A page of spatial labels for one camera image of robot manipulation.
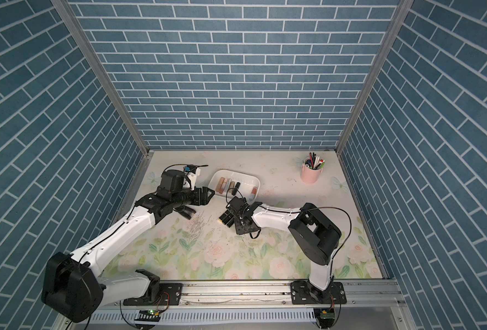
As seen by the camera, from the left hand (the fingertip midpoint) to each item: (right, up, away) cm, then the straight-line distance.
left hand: (212, 192), depth 81 cm
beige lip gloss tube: (0, +1, +22) cm, 22 cm away
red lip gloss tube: (+17, -2, +21) cm, 27 cm away
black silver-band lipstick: (+6, -14, +10) cm, 18 cm away
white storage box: (+4, +1, +23) cm, 24 cm away
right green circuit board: (+43, -44, -8) cm, 62 cm away
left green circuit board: (-21, -43, -9) cm, 49 cm away
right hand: (+12, -18, +9) cm, 23 cm away
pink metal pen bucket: (+45, +9, +18) cm, 49 cm away
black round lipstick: (+8, +1, +23) cm, 25 cm away
